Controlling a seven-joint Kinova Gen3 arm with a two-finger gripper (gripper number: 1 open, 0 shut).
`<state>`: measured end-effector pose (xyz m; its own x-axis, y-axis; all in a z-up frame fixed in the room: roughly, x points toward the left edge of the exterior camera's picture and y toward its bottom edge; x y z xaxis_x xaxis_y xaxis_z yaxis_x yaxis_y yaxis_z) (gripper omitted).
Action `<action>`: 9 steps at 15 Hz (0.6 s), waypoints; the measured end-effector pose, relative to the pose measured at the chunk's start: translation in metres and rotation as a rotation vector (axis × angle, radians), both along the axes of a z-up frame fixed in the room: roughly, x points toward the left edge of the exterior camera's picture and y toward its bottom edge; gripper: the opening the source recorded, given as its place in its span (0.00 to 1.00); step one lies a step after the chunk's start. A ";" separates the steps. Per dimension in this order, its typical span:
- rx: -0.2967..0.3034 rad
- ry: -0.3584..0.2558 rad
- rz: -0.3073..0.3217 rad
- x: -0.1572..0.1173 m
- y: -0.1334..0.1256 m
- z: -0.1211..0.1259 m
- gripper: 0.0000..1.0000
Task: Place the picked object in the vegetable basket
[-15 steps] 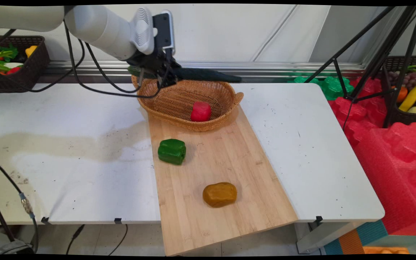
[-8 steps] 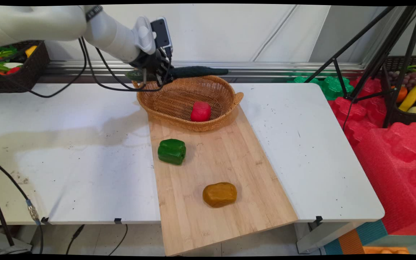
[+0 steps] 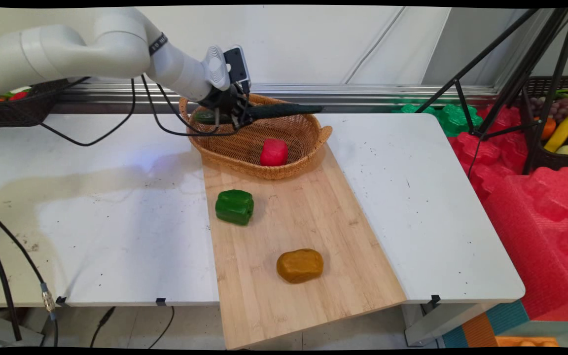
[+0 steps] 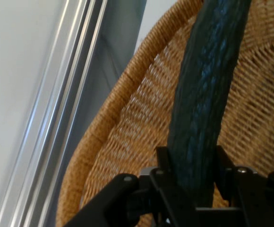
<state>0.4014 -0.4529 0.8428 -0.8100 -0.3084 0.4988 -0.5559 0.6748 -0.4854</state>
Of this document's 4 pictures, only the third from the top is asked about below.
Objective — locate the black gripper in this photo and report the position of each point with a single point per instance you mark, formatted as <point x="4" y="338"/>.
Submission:
<point x="220" y="96"/>

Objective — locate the dark green toy cucumber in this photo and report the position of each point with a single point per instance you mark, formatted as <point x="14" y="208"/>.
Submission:
<point x="279" y="111"/>

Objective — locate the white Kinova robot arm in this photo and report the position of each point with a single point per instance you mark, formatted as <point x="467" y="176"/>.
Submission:
<point x="96" y="49"/>

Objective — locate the red toy bell pepper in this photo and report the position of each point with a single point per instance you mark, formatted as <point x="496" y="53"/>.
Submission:
<point x="273" y="153"/>

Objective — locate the green toy bell pepper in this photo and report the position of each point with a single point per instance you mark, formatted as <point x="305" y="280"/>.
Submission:
<point x="234" y="207"/>

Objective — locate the wooden cutting board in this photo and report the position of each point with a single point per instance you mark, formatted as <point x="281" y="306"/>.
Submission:
<point x="289" y="256"/>

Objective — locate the brown toy potato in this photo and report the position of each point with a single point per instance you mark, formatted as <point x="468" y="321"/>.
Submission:
<point x="300" y="266"/>

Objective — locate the black table edge clip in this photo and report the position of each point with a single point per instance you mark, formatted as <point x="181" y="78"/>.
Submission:
<point x="434" y="299"/>
<point x="60" y="300"/>
<point x="160" y="301"/>

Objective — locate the dark woven vegetable basket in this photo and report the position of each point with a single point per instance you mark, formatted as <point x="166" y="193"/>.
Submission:
<point x="17" y="112"/>

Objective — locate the small red toy vegetable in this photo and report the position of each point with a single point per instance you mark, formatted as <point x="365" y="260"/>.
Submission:
<point x="17" y="95"/>

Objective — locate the black tripod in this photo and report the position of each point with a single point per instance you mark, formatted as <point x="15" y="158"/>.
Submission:
<point x="520" y="74"/>

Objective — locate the white table leg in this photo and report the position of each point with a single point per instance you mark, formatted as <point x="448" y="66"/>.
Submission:
<point x="437" y="325"/>

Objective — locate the orange toy fruit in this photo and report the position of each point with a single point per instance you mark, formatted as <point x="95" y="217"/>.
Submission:
<point x="548" y="129"/>

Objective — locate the red foam mat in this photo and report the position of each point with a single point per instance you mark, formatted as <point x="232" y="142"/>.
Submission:
<point x="530" y="231"/>

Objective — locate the purple toy grapes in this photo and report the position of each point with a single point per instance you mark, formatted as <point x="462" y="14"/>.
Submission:
<point x="557" y="109"/>

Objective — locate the dark woven fruit basket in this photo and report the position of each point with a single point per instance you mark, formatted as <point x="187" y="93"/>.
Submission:
<point x="555" y="160"/>

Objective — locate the long yellow toy banana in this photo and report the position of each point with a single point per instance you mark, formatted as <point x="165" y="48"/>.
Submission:
<point x="559" y="133"/>

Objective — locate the teal and orange foam mat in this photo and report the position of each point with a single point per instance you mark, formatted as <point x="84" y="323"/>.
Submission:
<point x="501" y="323"/>

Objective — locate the orange foam piece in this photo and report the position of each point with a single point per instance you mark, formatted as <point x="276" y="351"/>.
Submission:
<point x="525" y="341"/>

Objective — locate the black silver wrist camera box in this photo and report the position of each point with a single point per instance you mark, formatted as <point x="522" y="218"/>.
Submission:
<point x="237" y="64"/>

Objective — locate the aluminium wall rail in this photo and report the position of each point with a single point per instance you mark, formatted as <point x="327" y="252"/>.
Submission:
<point x="363" y="91"/>

